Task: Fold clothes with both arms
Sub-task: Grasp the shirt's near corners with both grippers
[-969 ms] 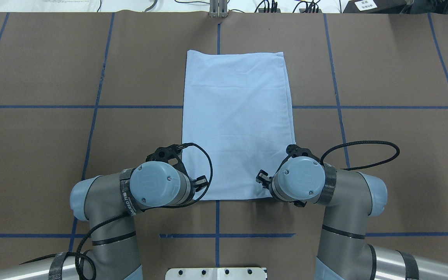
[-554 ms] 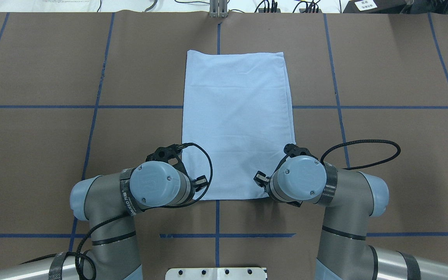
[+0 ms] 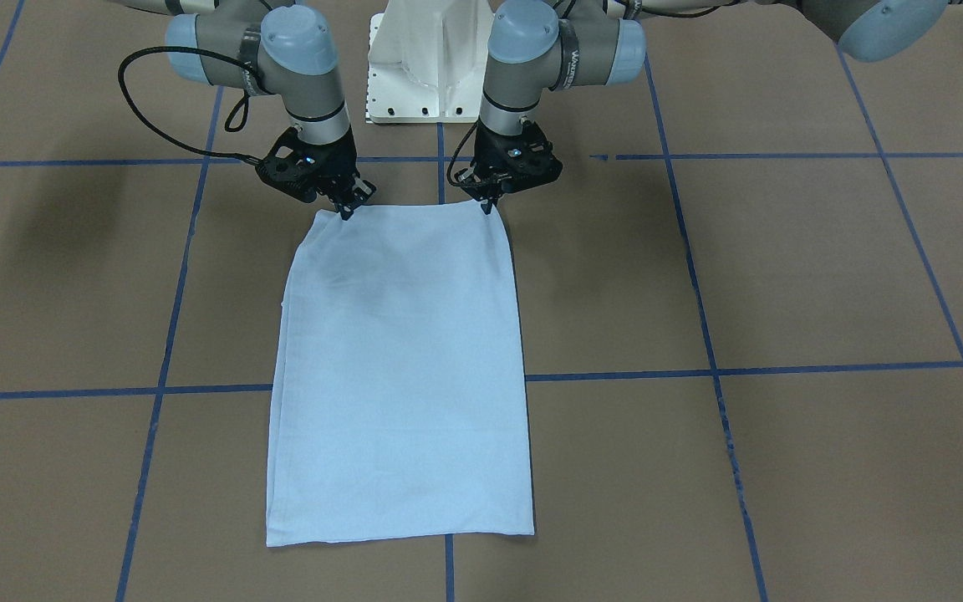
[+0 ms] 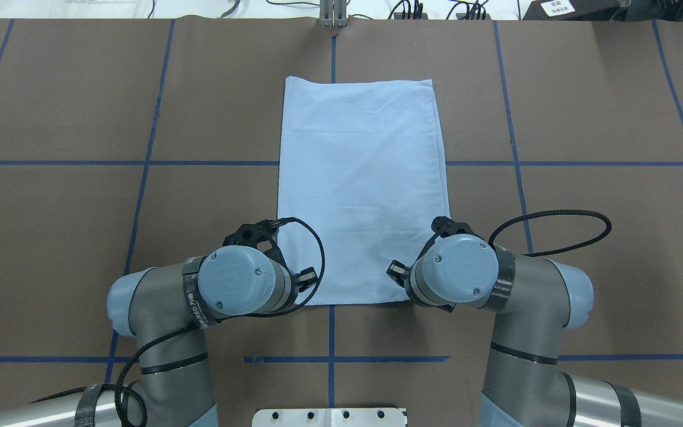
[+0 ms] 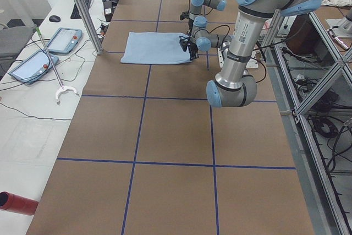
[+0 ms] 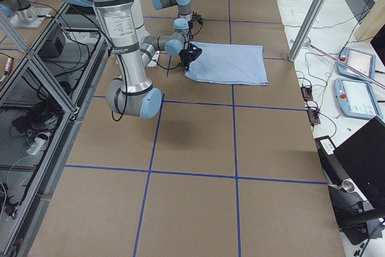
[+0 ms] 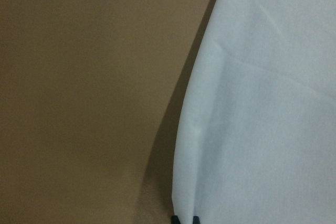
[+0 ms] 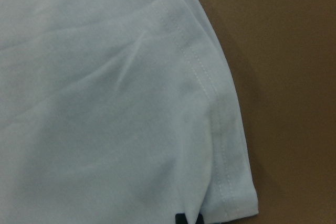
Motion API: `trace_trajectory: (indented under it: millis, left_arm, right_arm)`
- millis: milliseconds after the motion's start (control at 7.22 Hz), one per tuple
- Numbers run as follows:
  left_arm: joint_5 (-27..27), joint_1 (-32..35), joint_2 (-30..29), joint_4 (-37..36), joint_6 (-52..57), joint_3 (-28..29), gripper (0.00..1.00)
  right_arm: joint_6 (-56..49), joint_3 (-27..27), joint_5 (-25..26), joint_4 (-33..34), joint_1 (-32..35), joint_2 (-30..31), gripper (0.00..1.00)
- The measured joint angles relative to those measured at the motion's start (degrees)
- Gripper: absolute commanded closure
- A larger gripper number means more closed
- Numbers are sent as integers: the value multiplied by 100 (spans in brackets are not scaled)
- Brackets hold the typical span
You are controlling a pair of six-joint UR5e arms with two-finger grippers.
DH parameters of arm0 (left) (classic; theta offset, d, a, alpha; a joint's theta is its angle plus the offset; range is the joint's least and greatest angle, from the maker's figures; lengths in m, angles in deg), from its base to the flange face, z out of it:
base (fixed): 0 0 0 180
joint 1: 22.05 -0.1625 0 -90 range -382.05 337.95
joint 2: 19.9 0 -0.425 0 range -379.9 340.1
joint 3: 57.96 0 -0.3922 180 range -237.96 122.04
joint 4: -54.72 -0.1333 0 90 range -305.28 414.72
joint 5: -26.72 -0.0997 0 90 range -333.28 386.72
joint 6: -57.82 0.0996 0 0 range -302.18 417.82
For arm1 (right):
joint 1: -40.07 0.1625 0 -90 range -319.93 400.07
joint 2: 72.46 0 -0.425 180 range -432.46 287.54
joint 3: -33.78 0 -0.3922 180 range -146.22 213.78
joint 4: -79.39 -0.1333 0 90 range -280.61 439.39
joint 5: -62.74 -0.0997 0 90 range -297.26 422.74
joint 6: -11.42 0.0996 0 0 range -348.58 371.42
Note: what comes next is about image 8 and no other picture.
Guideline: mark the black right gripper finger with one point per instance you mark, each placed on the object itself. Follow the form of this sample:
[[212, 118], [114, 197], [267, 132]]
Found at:
[[181, 218]]

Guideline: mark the light blue t-shirt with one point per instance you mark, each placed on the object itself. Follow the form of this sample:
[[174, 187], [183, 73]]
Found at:
[[118, 111]]

